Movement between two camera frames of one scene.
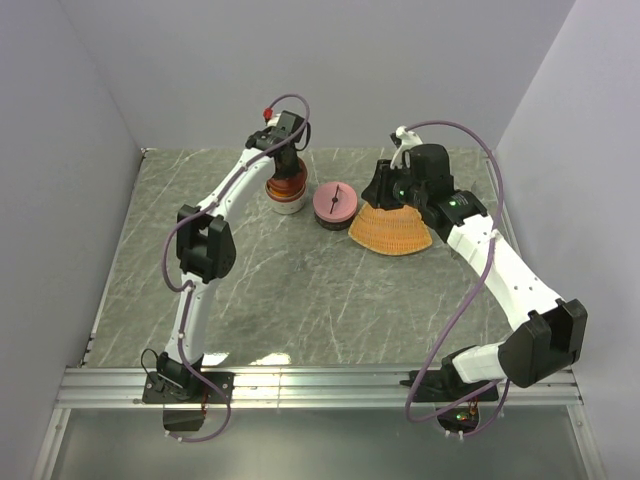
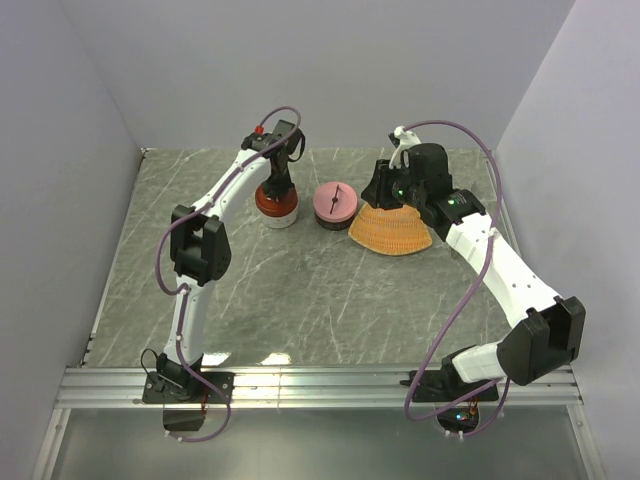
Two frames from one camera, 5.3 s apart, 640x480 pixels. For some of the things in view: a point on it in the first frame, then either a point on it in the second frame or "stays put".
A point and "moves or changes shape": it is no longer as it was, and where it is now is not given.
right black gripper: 377,193 stays put
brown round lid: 288,189 moves or changes shape
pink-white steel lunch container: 287,207 to 277,222
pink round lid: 335,201 stays put
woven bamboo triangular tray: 391,232 stays put
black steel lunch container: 336,225 stays put
